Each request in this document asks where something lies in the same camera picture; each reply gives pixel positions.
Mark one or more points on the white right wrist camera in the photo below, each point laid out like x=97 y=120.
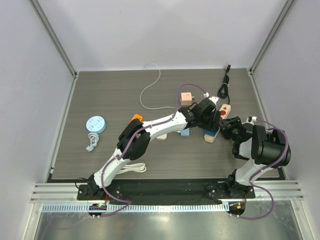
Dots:
x=251 y=120

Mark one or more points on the tan cube socket adapter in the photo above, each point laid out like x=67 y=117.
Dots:
x=186 y=98

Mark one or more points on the round light blue socket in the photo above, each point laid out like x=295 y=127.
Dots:
x=95 y=124

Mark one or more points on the white slotted cable duct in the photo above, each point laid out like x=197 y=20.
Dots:
x=110 y=208

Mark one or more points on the aluminium frame post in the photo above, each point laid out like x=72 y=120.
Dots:
x=280 y=19
x=52 y=35

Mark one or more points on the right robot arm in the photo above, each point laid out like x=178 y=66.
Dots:
x=261 y=144

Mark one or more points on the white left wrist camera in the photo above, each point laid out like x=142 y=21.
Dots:
x=214 y=99

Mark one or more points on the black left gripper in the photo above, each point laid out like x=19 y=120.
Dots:
x=213 y=125

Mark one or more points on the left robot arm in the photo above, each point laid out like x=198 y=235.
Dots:
x=135 y=138

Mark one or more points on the right aluminium frame post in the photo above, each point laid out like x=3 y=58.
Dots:
x=280 y=19

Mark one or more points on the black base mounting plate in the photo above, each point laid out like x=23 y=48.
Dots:
x=143 y=190

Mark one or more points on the aluminium front rail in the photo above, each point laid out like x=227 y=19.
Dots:
x=69 y=192

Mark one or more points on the blue cube adapter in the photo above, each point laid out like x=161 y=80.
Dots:
x=211 y=133

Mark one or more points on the left aluminium frame post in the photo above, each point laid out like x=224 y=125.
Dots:
x=52 y=35

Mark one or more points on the white plug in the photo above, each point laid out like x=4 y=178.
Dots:
x=162 y=137

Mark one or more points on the beige red power strip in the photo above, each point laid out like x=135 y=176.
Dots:
x=225 y=110

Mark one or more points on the light blue charger plug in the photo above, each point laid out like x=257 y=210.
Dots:
x=185 y=132

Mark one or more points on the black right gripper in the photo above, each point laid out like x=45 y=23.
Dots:
x=227 y=126

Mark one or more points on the orange power strip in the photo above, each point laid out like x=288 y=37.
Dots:
x=137 y=116

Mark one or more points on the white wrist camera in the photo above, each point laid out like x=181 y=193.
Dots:
x=251 y=120
x=214 y=99

